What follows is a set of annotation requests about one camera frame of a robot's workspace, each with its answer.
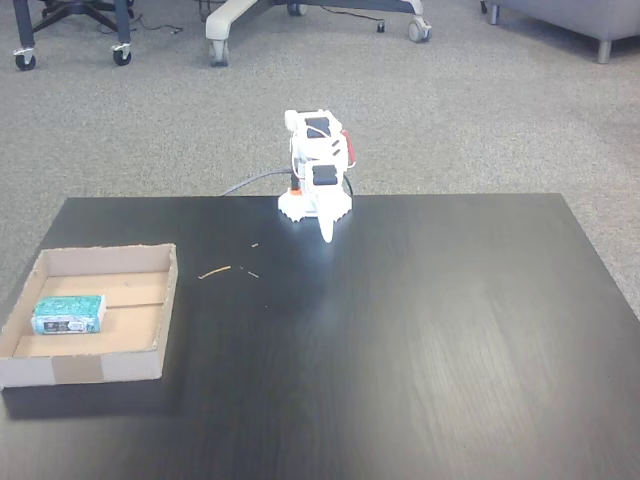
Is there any green block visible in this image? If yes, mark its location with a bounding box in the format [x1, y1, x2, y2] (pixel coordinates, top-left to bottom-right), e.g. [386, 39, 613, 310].
[31, 293, 108, 337]

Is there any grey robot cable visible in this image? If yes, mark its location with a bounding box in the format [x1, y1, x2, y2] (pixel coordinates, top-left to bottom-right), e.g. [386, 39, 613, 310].
[221, 169, 296, 197]

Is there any white rolling base with casters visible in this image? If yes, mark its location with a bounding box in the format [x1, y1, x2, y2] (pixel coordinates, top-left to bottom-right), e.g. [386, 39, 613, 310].
[205, 0, 434, 68]

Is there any shallow cardboard box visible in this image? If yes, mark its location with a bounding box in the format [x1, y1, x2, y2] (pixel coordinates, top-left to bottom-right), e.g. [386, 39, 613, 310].
[0, 243, 180, 390]

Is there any grey sofa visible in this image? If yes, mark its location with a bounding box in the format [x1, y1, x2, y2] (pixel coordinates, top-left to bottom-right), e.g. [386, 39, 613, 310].
[480, 0, 640, 65]

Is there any black office chair base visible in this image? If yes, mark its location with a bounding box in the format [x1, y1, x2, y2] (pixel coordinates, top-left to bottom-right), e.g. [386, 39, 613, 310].
[33, 0, 119, 34]

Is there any black floor cable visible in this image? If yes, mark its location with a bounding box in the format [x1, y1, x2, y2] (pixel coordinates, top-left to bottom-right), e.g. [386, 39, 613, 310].
[130, 13, 184, 37]

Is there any black rolling cart frame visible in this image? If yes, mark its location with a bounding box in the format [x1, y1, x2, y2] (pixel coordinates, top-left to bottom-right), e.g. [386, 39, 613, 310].
[10, 0, 135, 71]

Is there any black plug with cable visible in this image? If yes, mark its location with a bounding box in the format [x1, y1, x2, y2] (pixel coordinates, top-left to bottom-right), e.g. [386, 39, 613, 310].
[319, 3, 388, 34]

